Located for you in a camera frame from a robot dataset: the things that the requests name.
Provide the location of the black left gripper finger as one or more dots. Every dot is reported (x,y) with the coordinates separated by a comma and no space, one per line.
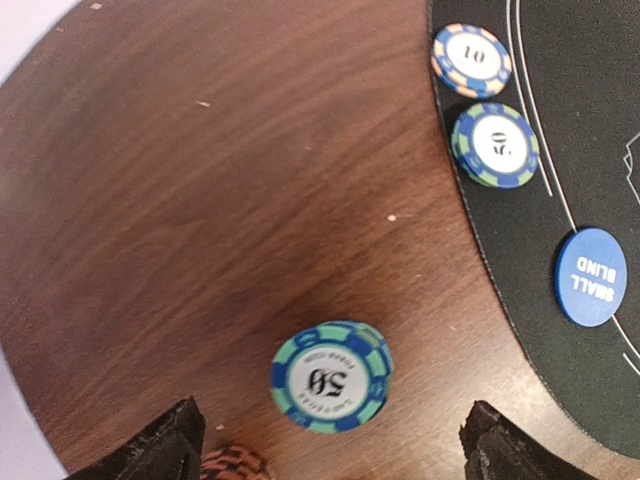
(170,447)

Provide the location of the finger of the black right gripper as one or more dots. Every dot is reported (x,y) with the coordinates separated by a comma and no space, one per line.
(495,448)

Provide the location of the green poker chip stack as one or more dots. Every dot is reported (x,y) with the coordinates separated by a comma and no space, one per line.
(333,377)

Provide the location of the blue small blind button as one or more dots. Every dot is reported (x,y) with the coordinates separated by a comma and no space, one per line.
(590,277)

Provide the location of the blue green fifty chip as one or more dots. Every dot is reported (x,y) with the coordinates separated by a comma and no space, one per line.
(495,145)

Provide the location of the blue orange ten chip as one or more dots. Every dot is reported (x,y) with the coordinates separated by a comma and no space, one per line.
(471,61)

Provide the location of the dark red poker chip stack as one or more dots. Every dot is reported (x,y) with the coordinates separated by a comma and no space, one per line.
(235,462)

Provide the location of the round black poker mat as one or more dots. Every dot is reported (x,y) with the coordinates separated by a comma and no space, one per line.
(576,80)

